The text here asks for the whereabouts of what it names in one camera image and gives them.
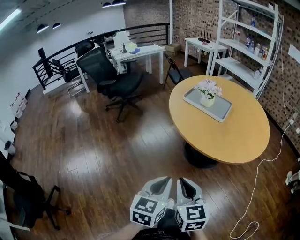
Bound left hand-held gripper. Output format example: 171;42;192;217
130;177;175;228

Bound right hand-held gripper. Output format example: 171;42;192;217
174;177;209;233

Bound grey rectangular tray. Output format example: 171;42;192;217
182;86;233;123

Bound pink flowers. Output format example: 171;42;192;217
195;79;223;108

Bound person's right forearm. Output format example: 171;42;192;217
188;231;204;240

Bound person's left forearm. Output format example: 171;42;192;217
103;222;146;240

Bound person's black shirt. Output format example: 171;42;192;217
132;207;191;240

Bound round wooden table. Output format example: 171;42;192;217
168;75;271;168

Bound black folding chair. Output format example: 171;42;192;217
163;53;195;90

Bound black mesh office chair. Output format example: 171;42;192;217
74;41;144;123

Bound white metal shelf rack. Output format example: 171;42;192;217
210;0;285;100

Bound long white desk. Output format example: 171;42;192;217
109;43;166;85

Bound open cardboard box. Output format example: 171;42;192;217
165;43;181;56

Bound black swivel chair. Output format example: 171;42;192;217
0;150;72;232

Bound small white square table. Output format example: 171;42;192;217
184;37;228;77

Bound black chair with chrome legs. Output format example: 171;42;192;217
52;58;86;97

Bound black router with antennas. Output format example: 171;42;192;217
198;30;212;44

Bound white desk lamp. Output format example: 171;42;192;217
114;31;130;51

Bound black metal railing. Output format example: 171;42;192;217
32;22;171;91

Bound small white bin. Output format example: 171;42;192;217
4;140;16;155

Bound white paper sheet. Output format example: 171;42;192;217
288;44;300;63

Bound ceiling light strip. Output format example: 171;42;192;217
0;8;22;32

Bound white cable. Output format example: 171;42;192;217
229;14;296;240

